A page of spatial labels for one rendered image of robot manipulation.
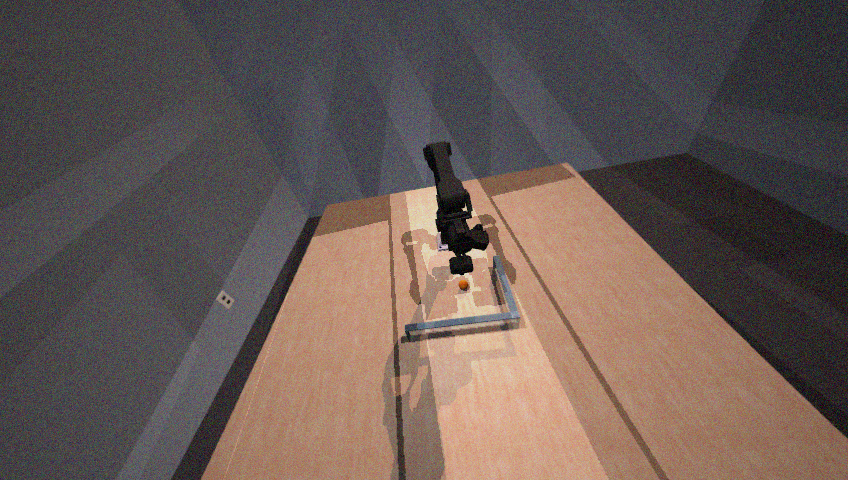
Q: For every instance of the clear low glass walls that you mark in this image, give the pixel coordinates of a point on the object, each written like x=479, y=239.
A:
x=466, y=329

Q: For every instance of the grey l-shaped wall top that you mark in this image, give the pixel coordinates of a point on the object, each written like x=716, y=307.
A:
x=475, y=319

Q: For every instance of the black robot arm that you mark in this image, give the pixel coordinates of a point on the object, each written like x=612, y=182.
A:
x=451, y=198

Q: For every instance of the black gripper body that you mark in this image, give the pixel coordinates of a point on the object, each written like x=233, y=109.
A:
x=460, y=264

